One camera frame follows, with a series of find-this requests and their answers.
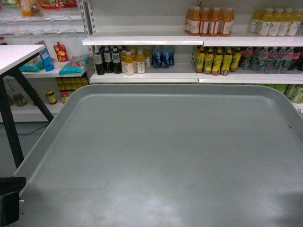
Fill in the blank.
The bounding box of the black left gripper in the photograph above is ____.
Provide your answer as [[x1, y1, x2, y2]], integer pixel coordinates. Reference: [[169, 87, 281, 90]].
[[0, 177, 26, 226]]

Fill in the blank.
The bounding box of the white shelf board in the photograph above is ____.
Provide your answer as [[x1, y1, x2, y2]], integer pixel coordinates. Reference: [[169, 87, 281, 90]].
[[82, 31, 205, 46], [89, 63, 198, 84]]

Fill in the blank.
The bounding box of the grey rectangular serving tray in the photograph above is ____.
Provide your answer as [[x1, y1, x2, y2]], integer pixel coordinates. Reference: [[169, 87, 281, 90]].
[[14, 85, 303, 227]]

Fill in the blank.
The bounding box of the white checkout table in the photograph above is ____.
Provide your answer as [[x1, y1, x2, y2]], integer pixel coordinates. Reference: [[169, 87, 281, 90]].
[[0, 44, 45, 76]]

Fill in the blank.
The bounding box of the white middle shelf board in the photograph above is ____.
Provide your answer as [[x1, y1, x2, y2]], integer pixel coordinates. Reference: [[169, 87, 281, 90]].
[[82, 31, 205, 46]]

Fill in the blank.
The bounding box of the white shelf upright post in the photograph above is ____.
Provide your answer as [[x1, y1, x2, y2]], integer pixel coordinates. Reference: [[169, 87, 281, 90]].
[[78, 0, 95, 83]]

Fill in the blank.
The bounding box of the black table leg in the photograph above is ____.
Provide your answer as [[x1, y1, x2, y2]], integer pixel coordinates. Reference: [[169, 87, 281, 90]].
[[0, 64, 54, 167]]

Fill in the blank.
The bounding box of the white lower shelf board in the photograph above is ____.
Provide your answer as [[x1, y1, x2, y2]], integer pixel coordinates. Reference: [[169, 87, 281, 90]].
[[89, 63, 198, 84]]

